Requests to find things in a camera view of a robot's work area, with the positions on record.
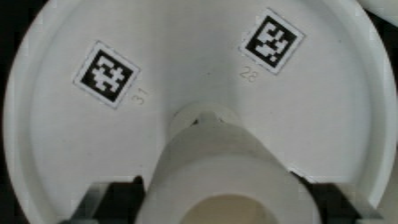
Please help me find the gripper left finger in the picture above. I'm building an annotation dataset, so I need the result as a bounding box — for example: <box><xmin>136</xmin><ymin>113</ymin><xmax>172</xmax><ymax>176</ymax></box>
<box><xmin>58</xmin><ymin>176</ymin><xmax>145</xmax><ymax>224</ymax></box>

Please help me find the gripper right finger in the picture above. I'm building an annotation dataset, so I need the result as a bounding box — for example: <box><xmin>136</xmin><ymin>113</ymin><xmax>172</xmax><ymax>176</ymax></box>
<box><xmin>292</xmin><ymin>173</ymin><xmax>385</xmax><ymax>224</ymax></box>

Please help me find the white cylindrical table leg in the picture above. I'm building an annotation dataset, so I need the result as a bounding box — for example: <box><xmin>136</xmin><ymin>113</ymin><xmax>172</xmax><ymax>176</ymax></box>
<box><xmin>136</xmin><ymin>112</ymin><xmax>321</xmax><ymax>224</ymax></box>

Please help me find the white round table top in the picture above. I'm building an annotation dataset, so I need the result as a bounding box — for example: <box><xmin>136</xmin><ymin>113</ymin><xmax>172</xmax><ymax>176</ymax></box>
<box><xmin>3</xmin><ymin>0</ymin><xmax>398</xmax><ymax>224</ymax></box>

